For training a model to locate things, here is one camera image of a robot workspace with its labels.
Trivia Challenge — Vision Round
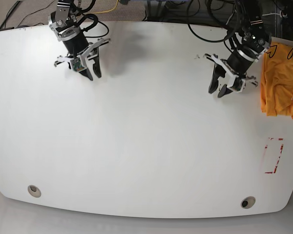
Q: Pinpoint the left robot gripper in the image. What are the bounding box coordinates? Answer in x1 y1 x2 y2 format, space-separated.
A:
204 31 271 98

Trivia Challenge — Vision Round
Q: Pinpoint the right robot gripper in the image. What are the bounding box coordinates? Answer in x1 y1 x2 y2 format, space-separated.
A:
48 14 110 80

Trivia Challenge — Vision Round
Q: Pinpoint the orange yellow t-shirt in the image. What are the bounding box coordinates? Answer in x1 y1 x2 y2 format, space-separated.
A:
260 42 293 119

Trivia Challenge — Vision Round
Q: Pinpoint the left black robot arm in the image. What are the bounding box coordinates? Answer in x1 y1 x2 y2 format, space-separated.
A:
204 0 272 98

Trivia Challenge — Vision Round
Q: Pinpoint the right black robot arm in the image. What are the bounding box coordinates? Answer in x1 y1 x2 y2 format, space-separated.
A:
48 0 110 81

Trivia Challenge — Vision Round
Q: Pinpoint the red tape rectangle marking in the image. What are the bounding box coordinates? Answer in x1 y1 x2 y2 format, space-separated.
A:
261 137 284 175

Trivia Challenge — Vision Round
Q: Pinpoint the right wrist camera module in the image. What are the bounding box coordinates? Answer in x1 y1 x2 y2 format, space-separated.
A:
69 57 86 73

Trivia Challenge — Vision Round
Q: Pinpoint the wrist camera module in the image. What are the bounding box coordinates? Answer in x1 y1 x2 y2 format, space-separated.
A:
227 77 246 93
69 57 86 73

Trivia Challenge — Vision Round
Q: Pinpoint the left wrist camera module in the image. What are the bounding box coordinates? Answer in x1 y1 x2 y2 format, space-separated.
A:
227 77 246 93

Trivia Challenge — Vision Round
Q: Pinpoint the yellow cable on floor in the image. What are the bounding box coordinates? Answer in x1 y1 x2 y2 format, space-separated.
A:
87 0 119 15

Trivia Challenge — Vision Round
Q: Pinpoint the white cable on floor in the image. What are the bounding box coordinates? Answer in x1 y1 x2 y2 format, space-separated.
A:
222 10 284 29

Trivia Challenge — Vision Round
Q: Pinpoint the black cable on floor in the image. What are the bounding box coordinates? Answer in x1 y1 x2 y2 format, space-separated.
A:
0 0 52 29

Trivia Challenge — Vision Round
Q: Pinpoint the right table cable grommet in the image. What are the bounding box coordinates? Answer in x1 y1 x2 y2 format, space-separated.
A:
241 196 256 209

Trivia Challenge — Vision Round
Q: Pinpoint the table cable grommet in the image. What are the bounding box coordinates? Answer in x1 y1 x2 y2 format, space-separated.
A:
27 185 42 198
241 196 256 209

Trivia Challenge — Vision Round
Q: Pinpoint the left table cable grommet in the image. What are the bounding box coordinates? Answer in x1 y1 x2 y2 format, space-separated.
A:
27 185 42 198

